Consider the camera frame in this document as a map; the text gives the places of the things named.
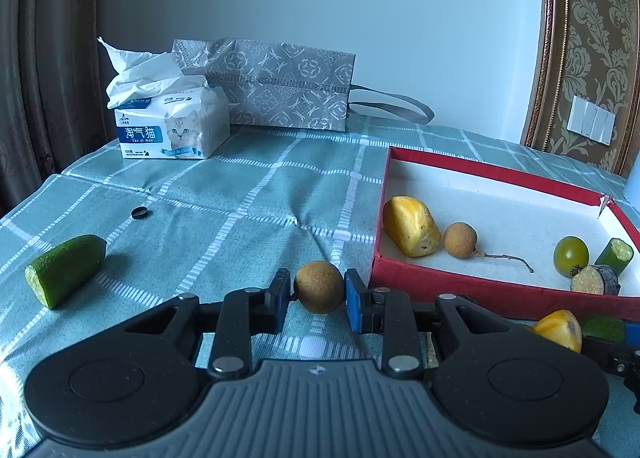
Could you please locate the light blue electric kettle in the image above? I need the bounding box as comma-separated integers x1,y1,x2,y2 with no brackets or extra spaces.
623,178,640,209

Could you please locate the red shallow cardboard tray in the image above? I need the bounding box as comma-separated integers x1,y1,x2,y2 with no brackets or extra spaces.
369,147,639,321

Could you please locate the grey patterned gift bag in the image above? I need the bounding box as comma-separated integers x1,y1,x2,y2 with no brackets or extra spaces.
170,36,436,133

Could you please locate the round-cut sugarcane chunk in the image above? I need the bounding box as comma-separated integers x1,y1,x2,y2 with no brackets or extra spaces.
570,265,620,296

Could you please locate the brown patterned curtain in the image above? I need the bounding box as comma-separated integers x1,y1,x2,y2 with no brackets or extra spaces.
0,0,108,212

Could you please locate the dark green cucumber piece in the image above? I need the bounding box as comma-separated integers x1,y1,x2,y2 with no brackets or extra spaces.
580,315,626,342

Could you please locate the brown longan fruit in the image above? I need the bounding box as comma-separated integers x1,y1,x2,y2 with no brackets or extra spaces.
294,261,345,315

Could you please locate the yellow peeled fruit piece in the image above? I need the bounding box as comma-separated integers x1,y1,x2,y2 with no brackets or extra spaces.
532,309,582,353

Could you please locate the yellow jackfruit piece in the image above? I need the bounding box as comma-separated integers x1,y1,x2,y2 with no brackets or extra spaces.
383,196,442,257

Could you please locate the cut cucumber cylinder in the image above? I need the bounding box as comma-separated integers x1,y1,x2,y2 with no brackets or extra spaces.
596,238,634,277

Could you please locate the small black cap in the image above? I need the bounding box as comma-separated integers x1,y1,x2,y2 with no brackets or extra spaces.
130,207,149,219

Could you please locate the tissue pack with cat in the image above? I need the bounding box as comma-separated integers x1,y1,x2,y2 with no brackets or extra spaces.
98,38,230,160

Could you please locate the white wall switch panel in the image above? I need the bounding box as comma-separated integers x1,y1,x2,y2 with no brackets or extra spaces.
567,96,615,146

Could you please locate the checked teal tablecloth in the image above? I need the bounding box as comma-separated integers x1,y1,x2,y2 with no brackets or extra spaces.
1,115,625,457

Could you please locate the brown longan with stem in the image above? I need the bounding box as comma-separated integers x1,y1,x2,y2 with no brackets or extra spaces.
442,222,535,274

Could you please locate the green cucumber end piece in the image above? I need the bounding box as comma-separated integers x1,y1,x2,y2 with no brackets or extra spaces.
25,235,107,309

